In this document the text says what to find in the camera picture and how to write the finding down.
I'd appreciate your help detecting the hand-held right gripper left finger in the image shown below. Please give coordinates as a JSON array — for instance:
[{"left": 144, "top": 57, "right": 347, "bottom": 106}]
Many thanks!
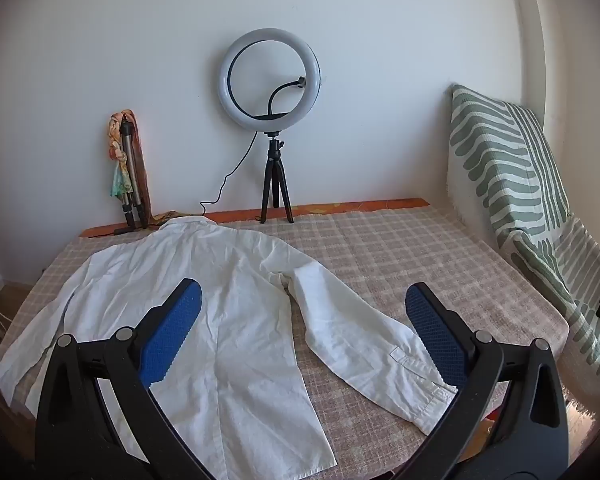
[{"left": 34, "top": 278, "right": 216, "bottom": 480}]

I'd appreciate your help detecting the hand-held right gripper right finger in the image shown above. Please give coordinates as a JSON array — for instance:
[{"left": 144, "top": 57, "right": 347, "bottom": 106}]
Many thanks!
[{"left": 395, "top": 282, "right": 568, "bottom": 480}]

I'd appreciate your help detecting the white long-sleeved shirt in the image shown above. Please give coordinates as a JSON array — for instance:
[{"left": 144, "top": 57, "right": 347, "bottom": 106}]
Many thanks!
[{"left": 0, "top": 216, "right": 458, "bottom": 478}]

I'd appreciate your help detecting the pink plaid blanket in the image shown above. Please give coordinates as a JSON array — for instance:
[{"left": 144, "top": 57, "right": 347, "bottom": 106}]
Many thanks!
[{"left": 0, "top": 205, "right": 571, "bottom": 461}]

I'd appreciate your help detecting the colourful patterned scarf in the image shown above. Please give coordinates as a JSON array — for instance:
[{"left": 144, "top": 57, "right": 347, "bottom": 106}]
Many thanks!
[{"left": 105, "top": 108, "right": 177, "bottom": 223}]

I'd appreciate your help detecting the green striped cover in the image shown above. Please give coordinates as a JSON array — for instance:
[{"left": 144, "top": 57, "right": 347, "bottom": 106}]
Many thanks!
[{"left": 447, "top": 84, "right": 600, "bottom": 416}]

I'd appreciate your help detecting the folded silver tripod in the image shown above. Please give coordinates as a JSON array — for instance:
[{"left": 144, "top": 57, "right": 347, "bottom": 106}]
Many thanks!
[{"left": 114, "top": 115, "right": 148, "bottom": 235}]

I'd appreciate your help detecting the black mini tripod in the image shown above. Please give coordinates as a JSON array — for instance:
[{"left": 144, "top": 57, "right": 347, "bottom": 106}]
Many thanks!
[{"left": 259, "top": 132, "right": 295, "bottom": 224}]

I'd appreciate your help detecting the black ring light cable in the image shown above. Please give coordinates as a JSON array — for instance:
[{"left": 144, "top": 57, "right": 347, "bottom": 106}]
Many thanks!
[{"left": 199, "top": 131, "right": 262, "bottom": 222}]

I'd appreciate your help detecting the white ring light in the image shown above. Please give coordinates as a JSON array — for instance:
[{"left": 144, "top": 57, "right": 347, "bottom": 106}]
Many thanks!
[{"left": 217, "top": 28, "right": 323, "bottom": 134}]

